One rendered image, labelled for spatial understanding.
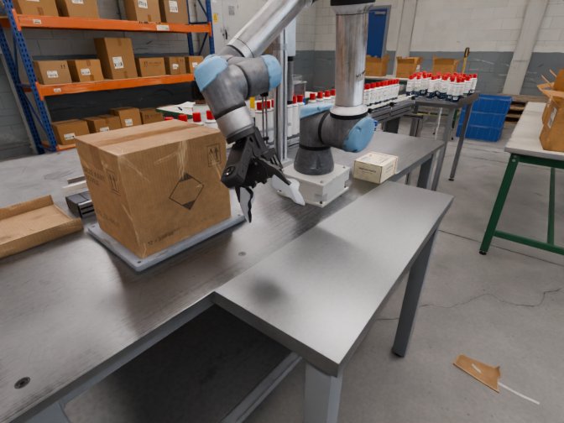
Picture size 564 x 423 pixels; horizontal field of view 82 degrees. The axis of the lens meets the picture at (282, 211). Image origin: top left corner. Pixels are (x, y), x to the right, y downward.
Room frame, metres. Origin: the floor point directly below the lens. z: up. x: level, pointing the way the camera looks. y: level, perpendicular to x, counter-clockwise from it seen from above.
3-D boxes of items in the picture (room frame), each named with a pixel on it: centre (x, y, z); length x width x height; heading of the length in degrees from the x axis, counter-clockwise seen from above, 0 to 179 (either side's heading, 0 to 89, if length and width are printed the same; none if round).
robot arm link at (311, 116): (1.15, -0.12, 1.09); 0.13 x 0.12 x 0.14; 43
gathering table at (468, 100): (3.30, -1.48, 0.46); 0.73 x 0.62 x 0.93; 139
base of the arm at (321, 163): (1.16, -0.12, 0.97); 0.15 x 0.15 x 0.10
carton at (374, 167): (1.32, -0.40, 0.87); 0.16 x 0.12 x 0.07; 141
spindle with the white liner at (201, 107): (1.71, 0.41, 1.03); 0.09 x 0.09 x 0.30
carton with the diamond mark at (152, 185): (0.86, 0.34, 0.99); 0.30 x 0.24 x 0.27; 140
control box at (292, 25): (1.61, 0.01, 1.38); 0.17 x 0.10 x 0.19; 14
